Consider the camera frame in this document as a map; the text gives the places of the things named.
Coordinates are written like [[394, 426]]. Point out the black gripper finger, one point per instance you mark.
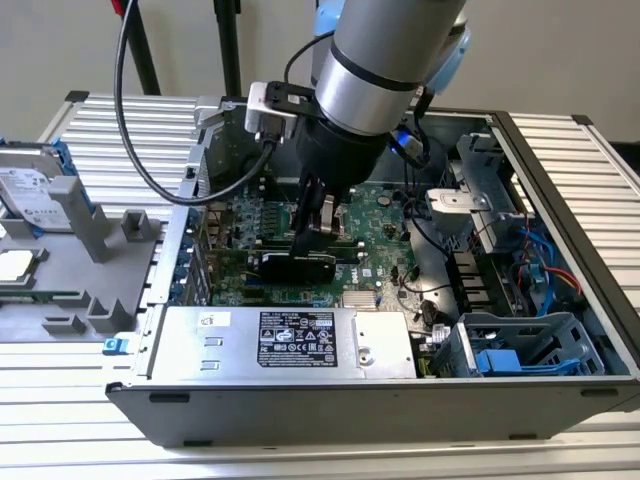
[[306, 220], [327, 215]]

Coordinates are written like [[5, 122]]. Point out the green graphics card black cooler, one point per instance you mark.
[[295, 272]]

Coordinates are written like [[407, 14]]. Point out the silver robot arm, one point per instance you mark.
[[380, 60]]

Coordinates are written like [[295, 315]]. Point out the green motherboard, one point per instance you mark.
[[370, 235]]

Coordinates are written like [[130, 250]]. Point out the round coin battery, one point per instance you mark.
[[384, 199]]

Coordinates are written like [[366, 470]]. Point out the silver finned heatsink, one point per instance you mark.
[[359, 300]]

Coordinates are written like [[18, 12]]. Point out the silver metal drive cage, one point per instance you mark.
[[450, 205]]

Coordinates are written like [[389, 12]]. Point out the black stand leg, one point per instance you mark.
[[145, 60], [231, 65]]

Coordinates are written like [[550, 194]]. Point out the silver power supply unit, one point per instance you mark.
[[210, 350]]

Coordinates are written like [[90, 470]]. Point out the black plastic drive bay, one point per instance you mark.
[[475, 280]]

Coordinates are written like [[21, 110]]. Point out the grey open PC case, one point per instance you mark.
[[350, 415]]

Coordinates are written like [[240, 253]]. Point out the empty blue disk carrier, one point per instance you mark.
[[497, 360]]

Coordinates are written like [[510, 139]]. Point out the grey plastic disk bay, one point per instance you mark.
[[525, 327]]

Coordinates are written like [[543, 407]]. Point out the blue case latch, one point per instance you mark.
[[114, 346]]

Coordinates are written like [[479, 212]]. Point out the grey parts rack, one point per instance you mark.
[[65, 260]]

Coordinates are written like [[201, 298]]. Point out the hard disk blue carrier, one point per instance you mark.
[[30, 200]]

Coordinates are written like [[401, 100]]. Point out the green RAM stick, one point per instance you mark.
[[30, 297]]

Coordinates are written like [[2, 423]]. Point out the silver CPU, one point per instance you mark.
[[17, 265]]

